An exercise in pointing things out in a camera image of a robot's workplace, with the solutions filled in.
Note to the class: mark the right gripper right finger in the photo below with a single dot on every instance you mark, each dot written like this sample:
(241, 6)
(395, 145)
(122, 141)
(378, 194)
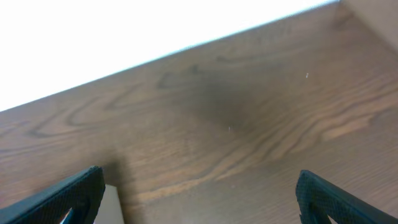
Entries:
(320, 201)

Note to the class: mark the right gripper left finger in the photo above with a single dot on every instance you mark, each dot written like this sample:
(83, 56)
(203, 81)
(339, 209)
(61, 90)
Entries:
(74, 200)

